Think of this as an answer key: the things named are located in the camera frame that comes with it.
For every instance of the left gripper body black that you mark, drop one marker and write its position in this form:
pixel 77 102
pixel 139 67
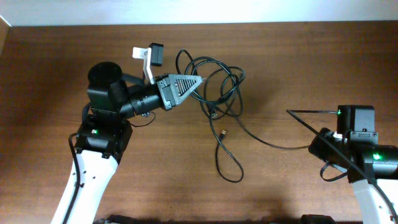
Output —
pixel 166 96

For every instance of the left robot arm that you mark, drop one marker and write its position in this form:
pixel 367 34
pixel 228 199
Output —
pixel 98 145

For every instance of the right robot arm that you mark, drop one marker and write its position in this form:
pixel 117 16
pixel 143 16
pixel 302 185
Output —
pixel 370 167

